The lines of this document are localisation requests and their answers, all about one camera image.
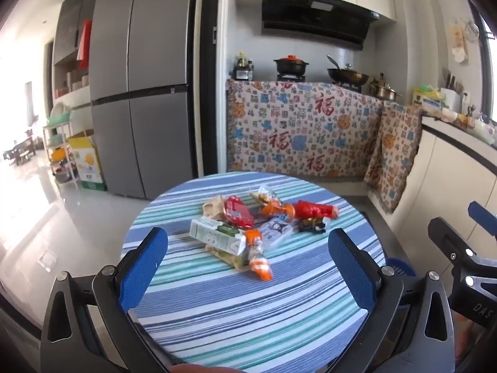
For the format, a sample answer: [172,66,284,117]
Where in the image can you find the blue green striped tablecloth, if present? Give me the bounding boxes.
[121,171,385,371]

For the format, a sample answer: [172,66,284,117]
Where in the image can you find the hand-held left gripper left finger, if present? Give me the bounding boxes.
[41,226,171,373]

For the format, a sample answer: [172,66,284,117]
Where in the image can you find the blue plastic waste basket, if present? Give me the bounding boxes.
[382,257,412,278]

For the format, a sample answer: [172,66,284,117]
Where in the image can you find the black range hood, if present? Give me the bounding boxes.
[261,0,379,50]

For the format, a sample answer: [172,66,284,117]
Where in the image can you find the small orange wrapper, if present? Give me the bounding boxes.
[244,229,265,247]

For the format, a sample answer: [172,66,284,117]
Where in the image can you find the steel pot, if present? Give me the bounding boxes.
[369,80,400,101]

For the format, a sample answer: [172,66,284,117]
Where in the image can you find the red hanging bag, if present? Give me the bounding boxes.
[78,19,93,68]

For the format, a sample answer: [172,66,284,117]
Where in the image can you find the black clay pot orange lid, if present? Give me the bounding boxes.
[274,55,309,76]

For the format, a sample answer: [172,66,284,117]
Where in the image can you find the orange snack bag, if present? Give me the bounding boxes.
[261,201,298,220]

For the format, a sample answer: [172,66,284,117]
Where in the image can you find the beige paper bag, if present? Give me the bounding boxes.
[202,195,234,220]

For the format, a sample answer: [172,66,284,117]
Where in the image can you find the green white milk carton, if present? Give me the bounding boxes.
[189,218,247,257]

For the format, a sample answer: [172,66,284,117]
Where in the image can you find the yellow white cardboard box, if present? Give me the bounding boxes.
[68,130,107,192]

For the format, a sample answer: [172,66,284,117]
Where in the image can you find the small printed blanket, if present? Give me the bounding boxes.
[364,101,424,214]

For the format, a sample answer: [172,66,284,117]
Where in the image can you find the large printed blanket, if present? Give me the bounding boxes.
[226,79,385,182]

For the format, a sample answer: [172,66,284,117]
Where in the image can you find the dark wok with lid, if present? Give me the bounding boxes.
[326,55,370,85]

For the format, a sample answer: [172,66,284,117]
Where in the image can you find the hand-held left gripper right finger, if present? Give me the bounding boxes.
[322,228,455,373]

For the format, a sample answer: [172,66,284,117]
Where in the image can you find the white knife holder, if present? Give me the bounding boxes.
[440,74,464,113]

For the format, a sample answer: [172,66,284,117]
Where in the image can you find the seasoning bottle set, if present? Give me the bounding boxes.
[232,51,256,81]

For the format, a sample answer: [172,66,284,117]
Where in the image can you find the white rack with basins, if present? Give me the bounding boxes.
[43,103,78,187]

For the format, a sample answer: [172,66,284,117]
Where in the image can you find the dark wooden table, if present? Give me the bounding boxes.
[4,136,37,166]

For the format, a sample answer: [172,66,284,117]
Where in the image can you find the beige wall hanging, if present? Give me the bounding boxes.
[448,21,470,63]

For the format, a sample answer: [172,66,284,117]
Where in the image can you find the yellow green packets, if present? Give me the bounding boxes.
[412,85,443,111]

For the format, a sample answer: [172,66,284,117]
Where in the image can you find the white counter cabinet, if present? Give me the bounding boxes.
[400,117,497,249]

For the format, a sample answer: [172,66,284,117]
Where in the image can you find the orange white striped wrapper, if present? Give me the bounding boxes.
[248,246,274,281]

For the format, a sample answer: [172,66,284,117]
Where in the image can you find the grey refrigerator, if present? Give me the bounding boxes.
[89,0,200,200]

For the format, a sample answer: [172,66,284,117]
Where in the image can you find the red snack packet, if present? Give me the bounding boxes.
[222,196,255,229]

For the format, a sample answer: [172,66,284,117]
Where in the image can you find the dark wall shelf cabinet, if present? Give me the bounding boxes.
[52,0,102,109]

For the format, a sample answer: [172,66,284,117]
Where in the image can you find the clear bag with green scraps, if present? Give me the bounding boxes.
[206,243,253,270]

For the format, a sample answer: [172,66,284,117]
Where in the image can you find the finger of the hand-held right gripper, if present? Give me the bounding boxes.
[428,218,497,280]
[468,201,497,239]

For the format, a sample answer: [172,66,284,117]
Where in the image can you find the red plastic bag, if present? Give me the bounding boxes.
[293,200,339,221]

